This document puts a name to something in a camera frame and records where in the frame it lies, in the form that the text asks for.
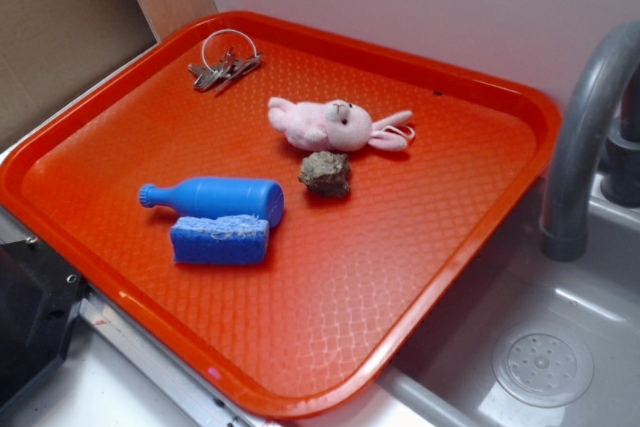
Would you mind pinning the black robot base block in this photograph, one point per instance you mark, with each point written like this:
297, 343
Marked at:
40, 300

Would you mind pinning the grey-brown rock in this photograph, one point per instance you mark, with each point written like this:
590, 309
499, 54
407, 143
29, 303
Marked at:
326, 174

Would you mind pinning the orange plastic tray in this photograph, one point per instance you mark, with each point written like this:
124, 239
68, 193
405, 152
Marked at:
345, 281

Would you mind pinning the pink plush bunny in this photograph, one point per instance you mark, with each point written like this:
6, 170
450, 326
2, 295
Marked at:
338, 125

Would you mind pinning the blue sponge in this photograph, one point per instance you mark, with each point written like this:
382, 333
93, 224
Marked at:
228, 240

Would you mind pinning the blue plastic toy bottle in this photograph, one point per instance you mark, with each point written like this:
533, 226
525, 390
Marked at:
214, 197

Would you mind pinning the bunch of metal keys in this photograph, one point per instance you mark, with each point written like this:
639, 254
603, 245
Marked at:
229, 68

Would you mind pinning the grey toy sink basin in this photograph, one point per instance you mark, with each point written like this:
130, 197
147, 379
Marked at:
522, 340

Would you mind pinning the grey plastic faucet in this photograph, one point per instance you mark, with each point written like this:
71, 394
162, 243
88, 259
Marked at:
600, 128

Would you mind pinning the brown cardboard panel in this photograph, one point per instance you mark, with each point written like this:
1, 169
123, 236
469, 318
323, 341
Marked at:
54, 50

